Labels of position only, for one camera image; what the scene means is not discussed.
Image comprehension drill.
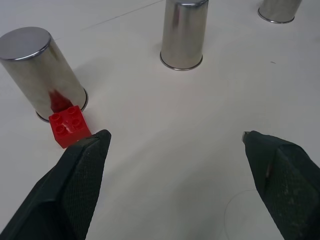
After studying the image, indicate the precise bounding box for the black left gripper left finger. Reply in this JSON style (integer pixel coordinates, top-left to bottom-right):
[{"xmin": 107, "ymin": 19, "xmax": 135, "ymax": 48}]
[{"xmin": 0, "ymin": 128, "xmax": 112, "ymax": 240}]

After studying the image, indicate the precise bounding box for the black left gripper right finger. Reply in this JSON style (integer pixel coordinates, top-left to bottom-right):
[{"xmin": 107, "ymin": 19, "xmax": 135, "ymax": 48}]
[{"xmin": 241, "ymin": 130, "xmax": 320, "ymax": 240}]

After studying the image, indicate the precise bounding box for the red toy building brick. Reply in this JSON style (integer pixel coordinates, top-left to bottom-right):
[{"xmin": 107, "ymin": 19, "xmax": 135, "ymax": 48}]
[{"xmin": 48, "ymin": 105, "xmax": 91, "ymax": 150}]

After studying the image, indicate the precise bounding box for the silver steel cup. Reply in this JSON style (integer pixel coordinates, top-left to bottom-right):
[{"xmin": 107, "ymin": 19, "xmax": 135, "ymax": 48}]
[
  {"xmin": 257, "ymin": 0, "xmax": 304, "ymax": 25},
  {"xmin": 0, "ymin": 26, "xmax": 89, "ymax": 123},
  {"xmin": 159, "ymin": 0, "xmax": 210, "ymax": 72}
]

